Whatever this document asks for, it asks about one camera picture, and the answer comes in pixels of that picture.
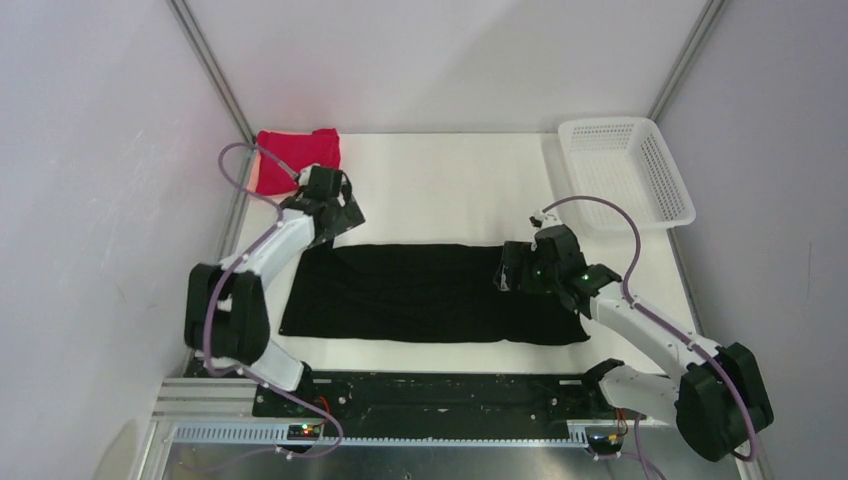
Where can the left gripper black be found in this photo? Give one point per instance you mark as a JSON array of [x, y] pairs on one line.
[[349, 217]]

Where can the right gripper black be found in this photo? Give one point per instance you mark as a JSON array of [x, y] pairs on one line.
[[519, 253]]

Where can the black t shirt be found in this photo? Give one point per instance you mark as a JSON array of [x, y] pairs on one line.
[[431, 293]]

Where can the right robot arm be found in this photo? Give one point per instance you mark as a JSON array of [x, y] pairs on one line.
[[714, 395]]

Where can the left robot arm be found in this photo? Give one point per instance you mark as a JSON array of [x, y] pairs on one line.
[[227, 316]]

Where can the folded red t shirt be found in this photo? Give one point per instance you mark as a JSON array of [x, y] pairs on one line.
[[296, 150]]

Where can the folded peach t shirt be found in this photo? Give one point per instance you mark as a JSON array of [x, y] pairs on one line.
[[252, 185]]

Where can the white plastic basket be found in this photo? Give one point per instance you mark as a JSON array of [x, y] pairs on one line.
[[626, 160]]

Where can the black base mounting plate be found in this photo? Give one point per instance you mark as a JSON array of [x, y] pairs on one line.
[[461, 407]]

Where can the aluminium front rail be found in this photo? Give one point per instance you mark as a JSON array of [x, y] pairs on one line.
[[204, 428]]

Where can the aluminium frame post left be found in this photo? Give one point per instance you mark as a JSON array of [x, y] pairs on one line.
[[198, 42]]

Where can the aluminium frame post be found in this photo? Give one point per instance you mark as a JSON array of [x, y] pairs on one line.
[[695, 42], [198, 42]]

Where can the aluminium frame post right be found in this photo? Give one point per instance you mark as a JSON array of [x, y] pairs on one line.
[[695, 42]]

